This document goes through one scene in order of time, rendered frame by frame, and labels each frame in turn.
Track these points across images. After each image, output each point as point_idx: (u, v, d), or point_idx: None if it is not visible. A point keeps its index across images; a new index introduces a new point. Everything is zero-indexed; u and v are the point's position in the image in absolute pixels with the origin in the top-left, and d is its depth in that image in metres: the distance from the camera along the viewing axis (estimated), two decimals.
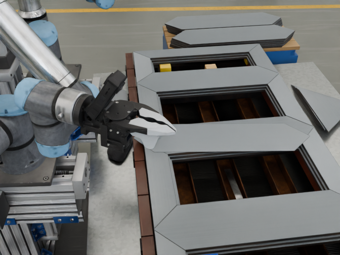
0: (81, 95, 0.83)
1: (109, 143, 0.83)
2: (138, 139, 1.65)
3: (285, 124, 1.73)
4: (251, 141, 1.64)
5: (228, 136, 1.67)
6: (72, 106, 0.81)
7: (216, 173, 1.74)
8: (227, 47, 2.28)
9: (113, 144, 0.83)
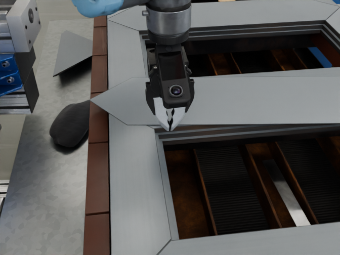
0: (173, 34, 0.64)
1: None
2: (99, 101, 0.86)
3: None
4: (316, 106, 0.85)
5: (270, 97, 0.87)
6: (153, 32, 0.65)
7: (246, 168, 0.94)
8: None
9: None
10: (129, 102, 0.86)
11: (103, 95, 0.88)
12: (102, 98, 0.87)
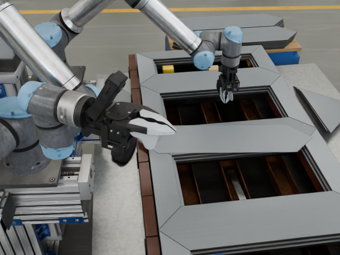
0: (82, 96, 0.84)
1: (110, 144, 0.83)
2: None
3: (287, 125, 1.74)
4: (254, 142, 1.66)
5: (231, 137, 1.68)
6: (74, 107, 0.82)
7: (219, 174, 1.75)
8: None
9: (113, 146, 0.83)
10: None
11: None
12: None
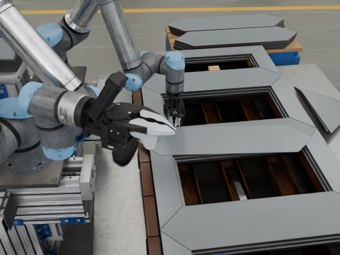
0: (83, 97, 0.84)
1: (110, 145, 0.83)
2: None
3: (288, 125, 1.75)
4: (255, 143, 1.66)
5: (232, 138, 1.68)
6: (74, 107, 0.82)
7: (220, 174, 1.75)
8: (230, 49, 2.29)
9: (113, 146, 0.83)
10: (159, 142, 1.66)
11: None
12: None
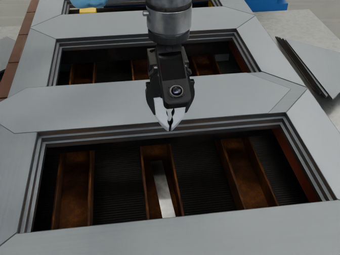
0: (174, 34, 0.64)
1: None
2: None
3: (248, 74, 1.04)
4: (193, 103, 0.94)
5: None
6: (154, 32, 0.65)
7: (141, 168, 1.01)
8: None
9: None
10: (19, 112, 0.91)
11: None
12: None
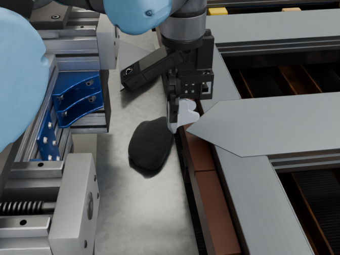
0: (163, 33, 0.65)
1: None
2: (198, 131, 0.78)
3: None
4: None
5: None
6: None
7: None
8: None
9: None
10: (230, 130, 0.78)
11: (198, 124, 0.80)
12: (199, 127, 0.79)
